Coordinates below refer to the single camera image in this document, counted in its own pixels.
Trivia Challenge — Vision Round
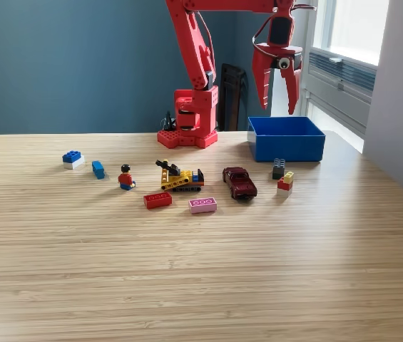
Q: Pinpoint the black brick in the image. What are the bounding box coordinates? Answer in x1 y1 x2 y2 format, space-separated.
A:
272 158 287 180

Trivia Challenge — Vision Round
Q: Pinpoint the yellow toy digger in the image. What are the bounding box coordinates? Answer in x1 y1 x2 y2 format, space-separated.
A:
155 158 205 193

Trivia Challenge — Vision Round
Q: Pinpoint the blue plastic bin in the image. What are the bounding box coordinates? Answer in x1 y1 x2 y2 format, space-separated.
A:
247 115 327 163

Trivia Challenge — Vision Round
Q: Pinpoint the black chair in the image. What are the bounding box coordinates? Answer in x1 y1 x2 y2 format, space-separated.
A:
217 63 250 132

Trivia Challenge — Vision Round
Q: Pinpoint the grey window vent panel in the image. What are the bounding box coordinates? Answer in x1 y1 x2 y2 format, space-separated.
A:
300 48 379 138

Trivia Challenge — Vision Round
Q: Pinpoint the red white yellow brick stack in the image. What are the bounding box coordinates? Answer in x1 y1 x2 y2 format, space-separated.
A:
276 171 295 197

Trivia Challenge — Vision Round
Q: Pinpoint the dark red toy car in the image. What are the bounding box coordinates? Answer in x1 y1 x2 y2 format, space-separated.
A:
222 166 258 201

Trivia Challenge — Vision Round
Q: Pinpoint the flat pink brick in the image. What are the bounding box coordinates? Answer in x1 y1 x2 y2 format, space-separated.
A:
188 196 218 214

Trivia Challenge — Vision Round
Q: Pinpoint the flat red brick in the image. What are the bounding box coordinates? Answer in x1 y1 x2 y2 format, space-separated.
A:
143 192 173 209

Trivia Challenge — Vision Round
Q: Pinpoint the toy figure red shirt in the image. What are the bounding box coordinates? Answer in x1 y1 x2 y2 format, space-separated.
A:
117 164 137 192

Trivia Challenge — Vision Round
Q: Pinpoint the small blue brick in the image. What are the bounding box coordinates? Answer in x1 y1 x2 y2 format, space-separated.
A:
91 160 106 180

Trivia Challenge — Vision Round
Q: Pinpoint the blue and white brick stack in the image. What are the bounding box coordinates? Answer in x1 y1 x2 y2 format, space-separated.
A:
61 150 86 170

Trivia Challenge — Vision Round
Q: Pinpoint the white window frame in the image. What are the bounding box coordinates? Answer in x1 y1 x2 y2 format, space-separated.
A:
307 0 391 67

